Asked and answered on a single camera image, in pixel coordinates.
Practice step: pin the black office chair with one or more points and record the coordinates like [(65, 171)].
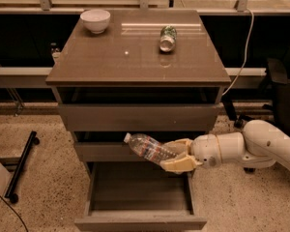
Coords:
[(278, 73)]

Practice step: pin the green soda can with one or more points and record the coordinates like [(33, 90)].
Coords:
[(167, 40)]

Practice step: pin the grey bottom drawer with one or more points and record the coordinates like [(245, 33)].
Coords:
[(138, 197)]

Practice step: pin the grey top drawer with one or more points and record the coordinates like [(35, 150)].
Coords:
[(79, 116)]

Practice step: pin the clear plastic water bottle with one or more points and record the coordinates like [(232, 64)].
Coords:
[(149, 148)]

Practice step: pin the white ceramic bowl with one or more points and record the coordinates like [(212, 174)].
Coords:
[(96, 21)]

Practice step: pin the grey drawer cabinet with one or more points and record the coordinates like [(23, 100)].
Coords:
[(124, 64)]

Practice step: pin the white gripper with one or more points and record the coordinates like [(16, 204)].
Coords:
[(205, 150)]

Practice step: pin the grey drawer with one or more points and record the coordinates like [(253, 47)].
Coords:
[(79, 116), (138, 197), (92, 146)]

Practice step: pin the grey middle drawer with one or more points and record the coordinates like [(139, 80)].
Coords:
[(92, 146)]

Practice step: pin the black wheeled stand base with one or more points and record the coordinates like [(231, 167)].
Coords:
[(31, 142)]

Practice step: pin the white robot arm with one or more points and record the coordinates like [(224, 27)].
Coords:
[(258, 145)]

